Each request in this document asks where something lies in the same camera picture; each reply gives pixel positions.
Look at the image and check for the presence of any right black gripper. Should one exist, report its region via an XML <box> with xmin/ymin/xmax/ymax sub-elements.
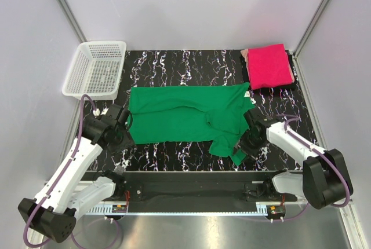
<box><xmin>233</xmin><ymin>129</ymin><xmax>265</xmax><ymax>163</ymax></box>

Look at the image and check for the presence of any green t shirt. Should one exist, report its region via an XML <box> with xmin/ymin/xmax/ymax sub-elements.
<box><xmin>128</xmin><ymin>83</ymin><xmax>254</xmax><ymax>166</ymax></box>

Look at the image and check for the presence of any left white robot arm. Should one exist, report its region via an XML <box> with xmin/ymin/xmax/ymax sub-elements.
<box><xmin>17</xmin><ymin>104</ymin><xmax>134</xmax><ymax>248</ymax></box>

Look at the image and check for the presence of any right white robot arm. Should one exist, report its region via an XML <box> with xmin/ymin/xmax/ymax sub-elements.
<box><xmin>235</xmin><ymin>108</ymin><xmax>354</xmax><ymax>210</ymax></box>

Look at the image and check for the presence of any white plastic basket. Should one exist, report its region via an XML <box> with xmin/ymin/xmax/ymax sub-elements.
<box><xmin>62</xmin><ymin>41</ymin><xmax>126</xmax><ymax>101</ymax></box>

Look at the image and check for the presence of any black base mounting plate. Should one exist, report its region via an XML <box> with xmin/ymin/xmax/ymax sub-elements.
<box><xmin>91</xmin><ymin>172</ymin><xmax>297</xmax><ymax>214</ymax></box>

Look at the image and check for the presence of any folded pink t shirt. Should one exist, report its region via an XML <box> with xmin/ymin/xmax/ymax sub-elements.
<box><xmin>247</xmin><ymin>43</ymin><xmax>294</xmax><ymax>90</ymax></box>

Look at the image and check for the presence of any folded peach t shirt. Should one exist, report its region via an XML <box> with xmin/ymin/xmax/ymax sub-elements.
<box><xmin>241</xmin><ymin>49</ymin><xmax>249</xmax><ymax>69</ymax></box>

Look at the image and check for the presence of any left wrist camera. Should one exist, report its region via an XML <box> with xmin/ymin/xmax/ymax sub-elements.
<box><xmin>104</xmin><ymin>104</ymin><xmax>128</xmax><ymax>125</ymax></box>

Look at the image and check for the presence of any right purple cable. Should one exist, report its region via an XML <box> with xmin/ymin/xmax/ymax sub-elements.
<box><xmin>266</xmin><ymin>115</ymin><xmax>353</xmax><ymax>223</ymax></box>

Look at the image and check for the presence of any purple cable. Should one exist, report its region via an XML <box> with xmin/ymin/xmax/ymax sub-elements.
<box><xmin>22</xmin><ymin>94</ymin><xmax>124</xmax><ymax>247</ymax></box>
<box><xmin>266</xmin><ymin>115</ymin><xmax>353</xmax><ymax>223</ymax></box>

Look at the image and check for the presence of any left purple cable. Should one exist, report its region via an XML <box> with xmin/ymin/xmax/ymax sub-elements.
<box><xmin>22</xmin><ymin>94</ymin><xmax>124</xmax><ymax>247</ymax></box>

